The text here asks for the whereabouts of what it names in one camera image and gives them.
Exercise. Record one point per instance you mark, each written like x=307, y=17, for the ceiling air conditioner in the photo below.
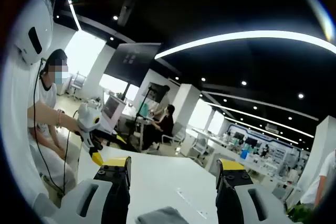
x=272, y=128

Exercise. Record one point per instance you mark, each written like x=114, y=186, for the person's light clothing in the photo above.
x=18, y=129

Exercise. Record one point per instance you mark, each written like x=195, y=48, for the person's left hand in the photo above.
x=70, y=125

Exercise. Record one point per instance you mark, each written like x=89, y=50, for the black hanging screen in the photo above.
x=132, y=62

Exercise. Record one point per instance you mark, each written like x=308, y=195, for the grey towel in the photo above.
x=162, y=216

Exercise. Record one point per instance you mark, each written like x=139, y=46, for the black tripod stand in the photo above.
x=141, y=108

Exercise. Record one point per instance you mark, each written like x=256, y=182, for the green potted plant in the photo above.
x=299, y=214

